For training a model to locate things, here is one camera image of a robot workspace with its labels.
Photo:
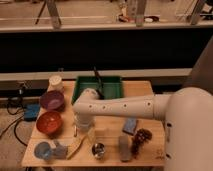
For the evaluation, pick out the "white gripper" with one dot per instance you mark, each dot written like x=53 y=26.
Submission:
x=86 y=131

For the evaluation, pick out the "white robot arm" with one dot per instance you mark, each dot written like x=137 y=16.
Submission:
x=188 y=117

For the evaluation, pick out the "black brush in tray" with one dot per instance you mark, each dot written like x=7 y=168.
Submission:
x=99 y=88

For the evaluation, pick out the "green plastic tray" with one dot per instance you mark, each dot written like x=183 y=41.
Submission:
x=112 y=86

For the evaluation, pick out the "small metal cup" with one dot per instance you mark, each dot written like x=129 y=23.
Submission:
x=98 y=150

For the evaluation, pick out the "red-orange bowl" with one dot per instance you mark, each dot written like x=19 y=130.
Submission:
x=49 y=122

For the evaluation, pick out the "grey cloth toy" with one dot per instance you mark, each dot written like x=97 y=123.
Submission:
x=60 y=151

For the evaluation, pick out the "purple bowl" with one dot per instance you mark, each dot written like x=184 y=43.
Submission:
x=52 y=100

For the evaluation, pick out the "grey sponge block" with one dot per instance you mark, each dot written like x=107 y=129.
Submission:
x=124 y=150

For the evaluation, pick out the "blue sponge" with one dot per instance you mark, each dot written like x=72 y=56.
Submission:
x=130 y=125

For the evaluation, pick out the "white paper cup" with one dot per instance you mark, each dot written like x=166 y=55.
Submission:
x=56 y=83

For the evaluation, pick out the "blue plastic cup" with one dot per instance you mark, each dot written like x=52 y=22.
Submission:
x=43 y=151

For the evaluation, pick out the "blue power box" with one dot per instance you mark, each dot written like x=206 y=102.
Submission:
x=31 y=112

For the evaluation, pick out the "bunch of dark grapes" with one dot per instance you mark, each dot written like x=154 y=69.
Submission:
x=140 y=138

